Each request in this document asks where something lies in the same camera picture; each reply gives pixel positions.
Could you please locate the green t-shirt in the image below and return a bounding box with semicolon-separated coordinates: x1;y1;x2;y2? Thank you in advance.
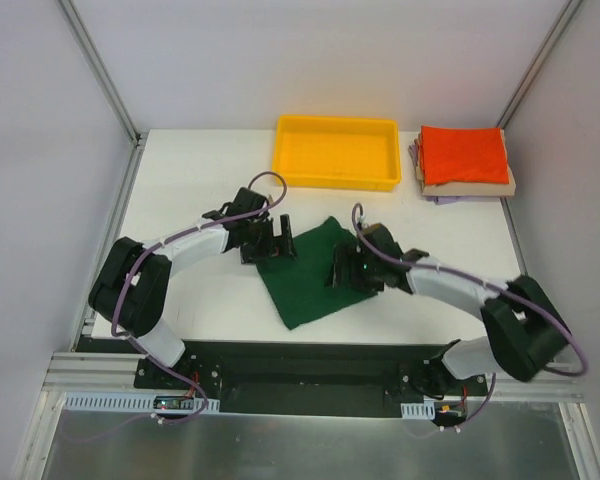
257;216;373;330

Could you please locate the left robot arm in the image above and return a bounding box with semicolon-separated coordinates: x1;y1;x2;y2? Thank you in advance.
88;211;297;389

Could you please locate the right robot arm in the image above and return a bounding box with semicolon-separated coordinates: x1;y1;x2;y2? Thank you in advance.
326;243;570;395

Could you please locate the yellow plastic tray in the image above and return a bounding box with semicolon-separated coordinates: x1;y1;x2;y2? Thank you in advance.
272;115;402;192

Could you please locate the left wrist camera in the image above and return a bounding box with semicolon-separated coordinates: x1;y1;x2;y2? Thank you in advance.
227;187;269;219

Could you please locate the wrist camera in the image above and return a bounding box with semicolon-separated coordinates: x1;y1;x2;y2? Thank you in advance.
227;187;269;219
362;223;402;258

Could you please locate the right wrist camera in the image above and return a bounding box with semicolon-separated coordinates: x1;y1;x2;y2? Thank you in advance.
362;223;402;258

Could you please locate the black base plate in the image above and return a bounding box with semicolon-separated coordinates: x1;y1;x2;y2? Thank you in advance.
74;337;492;416

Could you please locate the right white cable duct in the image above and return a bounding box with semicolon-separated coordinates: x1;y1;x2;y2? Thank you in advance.
400;401;436;421

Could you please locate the white cable duct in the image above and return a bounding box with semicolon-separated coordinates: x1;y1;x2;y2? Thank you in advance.
400;401;436;421
64;393;220;415

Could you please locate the left aluminium frame post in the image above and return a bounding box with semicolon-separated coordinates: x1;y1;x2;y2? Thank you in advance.
56;0;143;146

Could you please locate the aluminium frame post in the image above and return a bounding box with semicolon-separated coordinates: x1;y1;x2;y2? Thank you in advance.
497;0;586;129
56;0;143;146

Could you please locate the front aluminium rail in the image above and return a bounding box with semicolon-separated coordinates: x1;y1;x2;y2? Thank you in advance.
43;352;584;403

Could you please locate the left white cable duct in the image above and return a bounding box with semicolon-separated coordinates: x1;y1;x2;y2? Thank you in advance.
64;393;220;415

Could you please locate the right aluminium frame post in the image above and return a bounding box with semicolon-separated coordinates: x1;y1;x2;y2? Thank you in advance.
497;0;586;129

